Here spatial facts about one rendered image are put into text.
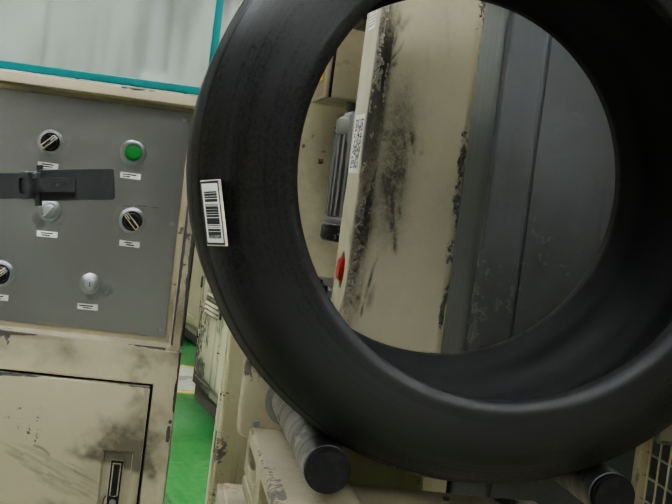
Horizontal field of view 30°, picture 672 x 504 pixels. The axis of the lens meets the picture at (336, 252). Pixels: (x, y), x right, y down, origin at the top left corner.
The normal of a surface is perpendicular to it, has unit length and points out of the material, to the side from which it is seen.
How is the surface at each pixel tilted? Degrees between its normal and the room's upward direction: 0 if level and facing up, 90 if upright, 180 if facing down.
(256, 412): 90
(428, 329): 90
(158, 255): 90
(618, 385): 99
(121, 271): 90
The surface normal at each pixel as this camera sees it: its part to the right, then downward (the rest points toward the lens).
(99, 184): 0.14, 0.07
